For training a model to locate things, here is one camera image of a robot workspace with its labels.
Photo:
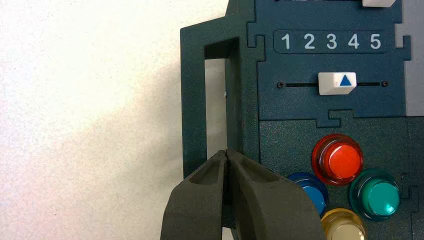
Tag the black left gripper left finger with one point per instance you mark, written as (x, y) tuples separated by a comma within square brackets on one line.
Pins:
[(195, 205)]

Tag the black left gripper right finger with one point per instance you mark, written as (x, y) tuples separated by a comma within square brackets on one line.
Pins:
[(275, 205)]

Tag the teal grey task box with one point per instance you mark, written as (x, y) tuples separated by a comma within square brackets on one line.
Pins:
[(288, 112)]

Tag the blue round push button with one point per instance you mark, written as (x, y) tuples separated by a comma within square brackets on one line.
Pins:
[(314, 195)]

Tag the yellow round push button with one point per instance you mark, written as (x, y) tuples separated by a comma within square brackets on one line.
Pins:
[(344, 227)]

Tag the red round push button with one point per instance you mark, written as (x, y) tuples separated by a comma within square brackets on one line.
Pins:
[(341, 160)]

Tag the green round push button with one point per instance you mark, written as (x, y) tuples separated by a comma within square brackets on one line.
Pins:
[(377, 197)]

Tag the white slider knob blue triangle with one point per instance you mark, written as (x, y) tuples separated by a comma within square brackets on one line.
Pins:
[(331, 84)]

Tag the plain white slider knob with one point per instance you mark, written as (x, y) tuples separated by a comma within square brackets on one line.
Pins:
[(377, 2)]

